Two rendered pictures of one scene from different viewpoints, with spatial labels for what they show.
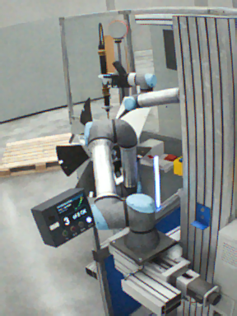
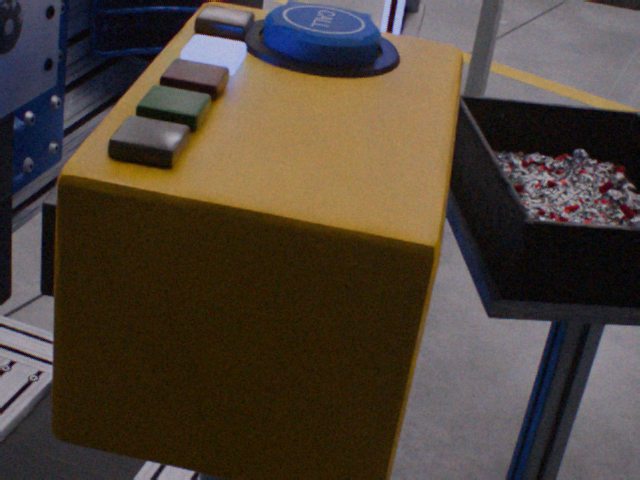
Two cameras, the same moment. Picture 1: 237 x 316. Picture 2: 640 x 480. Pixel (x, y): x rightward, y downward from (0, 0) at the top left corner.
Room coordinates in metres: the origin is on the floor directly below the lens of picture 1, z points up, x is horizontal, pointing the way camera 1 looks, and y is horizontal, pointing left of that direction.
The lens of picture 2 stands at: (2.49, -0.63, 1.20)
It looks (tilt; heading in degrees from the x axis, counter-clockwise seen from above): 28 degrees down; 139
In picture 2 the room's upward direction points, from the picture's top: 9 degrees clockwise
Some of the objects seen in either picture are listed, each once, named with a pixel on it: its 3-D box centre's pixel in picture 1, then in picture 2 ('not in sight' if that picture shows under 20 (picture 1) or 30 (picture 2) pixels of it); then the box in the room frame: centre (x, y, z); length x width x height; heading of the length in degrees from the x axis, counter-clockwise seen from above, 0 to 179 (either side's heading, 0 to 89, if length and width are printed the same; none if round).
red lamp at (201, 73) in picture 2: not in sight; (194, 79); (2.22, -0.46, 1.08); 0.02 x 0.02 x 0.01; 45
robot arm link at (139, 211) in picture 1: (139, 211); not in sight; (1.43, -0.07, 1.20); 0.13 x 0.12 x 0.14; 92
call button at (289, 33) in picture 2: not in sight; (321, 38); (2.20, -0.39, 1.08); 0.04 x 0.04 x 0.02
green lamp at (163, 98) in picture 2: not in sight; (173, 108); (2.24, -0.47, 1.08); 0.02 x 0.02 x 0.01; 45
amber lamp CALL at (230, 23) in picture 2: not in sight; (224, 22); (2.18, -0.42, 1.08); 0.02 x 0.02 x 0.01; 45
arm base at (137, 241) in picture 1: (142, 233); not in sight; (1.43, -0.07, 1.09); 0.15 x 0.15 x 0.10
